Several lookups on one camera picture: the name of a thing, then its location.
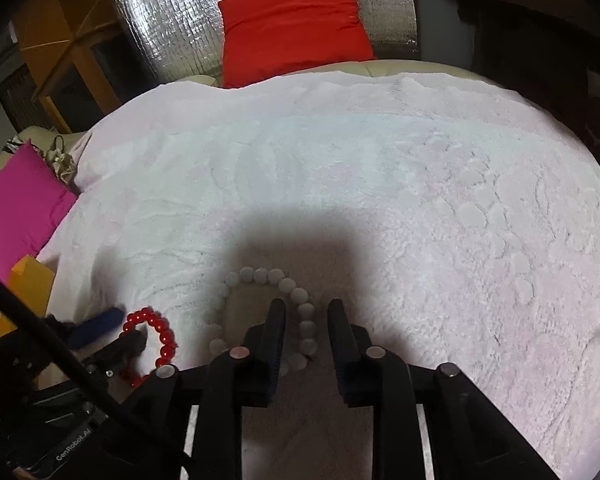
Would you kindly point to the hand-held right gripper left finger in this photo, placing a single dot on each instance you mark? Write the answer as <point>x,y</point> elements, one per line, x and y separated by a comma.
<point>275,350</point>

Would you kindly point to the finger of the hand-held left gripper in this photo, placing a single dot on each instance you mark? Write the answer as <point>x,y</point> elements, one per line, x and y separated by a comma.
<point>125,347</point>
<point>102,322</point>

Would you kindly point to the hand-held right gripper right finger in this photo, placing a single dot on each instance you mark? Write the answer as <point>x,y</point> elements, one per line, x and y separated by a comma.
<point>342,360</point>

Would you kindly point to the pink pillow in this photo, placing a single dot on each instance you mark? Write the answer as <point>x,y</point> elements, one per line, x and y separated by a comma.
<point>20,210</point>

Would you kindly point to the white fluffy blanket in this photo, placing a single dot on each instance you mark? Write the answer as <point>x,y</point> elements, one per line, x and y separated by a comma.
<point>380,185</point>

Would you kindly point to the silver foil insulation sheet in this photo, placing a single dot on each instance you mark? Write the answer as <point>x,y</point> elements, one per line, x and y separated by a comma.
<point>165,25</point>

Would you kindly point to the red pillow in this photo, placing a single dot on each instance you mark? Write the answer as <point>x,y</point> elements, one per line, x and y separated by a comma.
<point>290,25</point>

